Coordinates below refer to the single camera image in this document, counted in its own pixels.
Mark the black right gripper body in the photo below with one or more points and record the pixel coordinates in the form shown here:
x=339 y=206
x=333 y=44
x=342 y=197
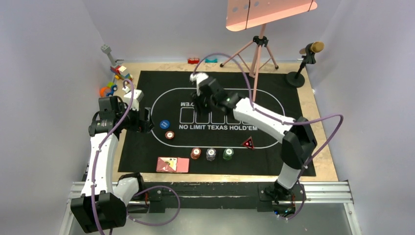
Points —
x=203 y=105

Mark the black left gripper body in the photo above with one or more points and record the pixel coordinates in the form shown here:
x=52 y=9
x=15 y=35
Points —
x=132 y=121

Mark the blue small blind button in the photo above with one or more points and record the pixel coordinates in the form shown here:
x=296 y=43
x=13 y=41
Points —
x=164 y=124

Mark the blue poker chip stack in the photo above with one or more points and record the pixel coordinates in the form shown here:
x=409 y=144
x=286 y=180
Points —
x=210 y=154

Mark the red poker chip stack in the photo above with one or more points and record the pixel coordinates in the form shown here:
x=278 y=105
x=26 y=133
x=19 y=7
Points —
x=195 y=153

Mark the red triangular dealer button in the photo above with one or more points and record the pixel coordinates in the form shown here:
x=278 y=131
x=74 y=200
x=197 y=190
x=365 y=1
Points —
x=248 y=143

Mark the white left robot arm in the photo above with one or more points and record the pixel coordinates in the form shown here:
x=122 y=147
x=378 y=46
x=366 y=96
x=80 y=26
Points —
x=103 y=162

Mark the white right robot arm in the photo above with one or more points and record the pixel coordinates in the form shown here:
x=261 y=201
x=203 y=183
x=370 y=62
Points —
x=295 y=135

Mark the teal toy block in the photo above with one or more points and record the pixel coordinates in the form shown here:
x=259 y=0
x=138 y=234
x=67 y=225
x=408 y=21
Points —
x=211 y=60

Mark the red toy block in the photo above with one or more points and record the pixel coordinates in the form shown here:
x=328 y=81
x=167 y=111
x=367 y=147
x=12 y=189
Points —
x=193 y=60

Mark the black poker felt mat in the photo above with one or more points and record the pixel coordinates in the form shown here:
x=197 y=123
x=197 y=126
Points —
x=168 y=94

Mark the orange toy wheel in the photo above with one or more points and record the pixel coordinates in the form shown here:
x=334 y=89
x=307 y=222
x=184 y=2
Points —
x=108 y=90

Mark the red playing card box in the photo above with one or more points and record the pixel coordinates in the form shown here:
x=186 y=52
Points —
x=172 y=165

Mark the colourful toy block train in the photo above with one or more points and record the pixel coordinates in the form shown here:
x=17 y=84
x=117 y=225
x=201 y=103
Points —
x=120 y=71

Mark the green poker chip stack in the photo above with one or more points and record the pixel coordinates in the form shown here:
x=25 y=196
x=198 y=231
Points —
x=228 y=153

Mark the pink music stand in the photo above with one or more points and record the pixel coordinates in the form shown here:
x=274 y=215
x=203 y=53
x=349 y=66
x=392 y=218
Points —
x=244 y=14

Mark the gold microphone on stand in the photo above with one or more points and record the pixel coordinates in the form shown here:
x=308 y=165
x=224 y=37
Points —
x=296 y=79

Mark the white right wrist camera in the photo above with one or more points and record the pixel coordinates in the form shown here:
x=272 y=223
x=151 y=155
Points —
x=197 y=78

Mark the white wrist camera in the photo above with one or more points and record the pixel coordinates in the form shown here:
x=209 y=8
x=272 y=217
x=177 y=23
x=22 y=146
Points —
x=197 y=78
x=135 y=96

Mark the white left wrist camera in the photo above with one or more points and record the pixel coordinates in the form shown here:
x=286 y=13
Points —
x=135 y=96

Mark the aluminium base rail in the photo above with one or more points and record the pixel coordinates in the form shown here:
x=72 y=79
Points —
x=139 y=207

